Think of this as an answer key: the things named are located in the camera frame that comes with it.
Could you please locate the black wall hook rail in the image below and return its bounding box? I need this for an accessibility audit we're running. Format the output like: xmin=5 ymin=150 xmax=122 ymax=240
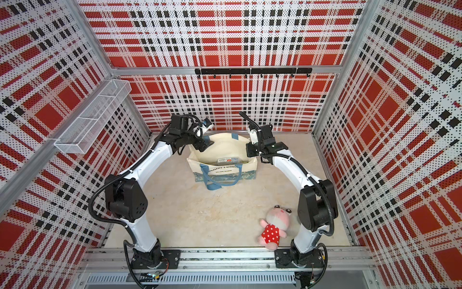
xmin=194 ymin=67 xmax=313 ymax=77

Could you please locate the white wire mesh basket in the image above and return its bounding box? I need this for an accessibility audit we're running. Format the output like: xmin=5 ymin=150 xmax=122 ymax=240
xmin=54 ymin=79 xmax=131 ymax=154

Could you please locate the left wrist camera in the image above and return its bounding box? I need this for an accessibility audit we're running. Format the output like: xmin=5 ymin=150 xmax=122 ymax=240
xmin=202 ymin=118 xmax=214 ymax=132

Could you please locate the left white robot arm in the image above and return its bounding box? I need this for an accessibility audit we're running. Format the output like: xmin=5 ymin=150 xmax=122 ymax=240
xmin=88 ymin=114 xmax=213 ymax=266

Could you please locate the cream canvas tote bag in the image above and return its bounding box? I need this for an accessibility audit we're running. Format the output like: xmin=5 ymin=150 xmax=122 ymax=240
xmin=187 ymin=132 xmax=258 ymax=190

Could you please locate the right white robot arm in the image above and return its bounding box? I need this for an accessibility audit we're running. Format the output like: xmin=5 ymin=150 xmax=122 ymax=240
xmin=246 ymin=122 xmax=338 ymax=266

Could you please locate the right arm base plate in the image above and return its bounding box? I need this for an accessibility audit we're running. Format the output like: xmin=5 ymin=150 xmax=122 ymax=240
xmin=274 ymin=248 xmax=324 ymax=269

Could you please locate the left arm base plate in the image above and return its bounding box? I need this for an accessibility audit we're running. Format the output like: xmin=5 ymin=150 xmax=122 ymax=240
xmin=130 ymin=249 xmax=181 ymax=270

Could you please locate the pink plush toy red dress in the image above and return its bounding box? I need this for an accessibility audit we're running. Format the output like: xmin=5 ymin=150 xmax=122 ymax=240
xmin=257 ymin=205 xmax=292 ymax=251

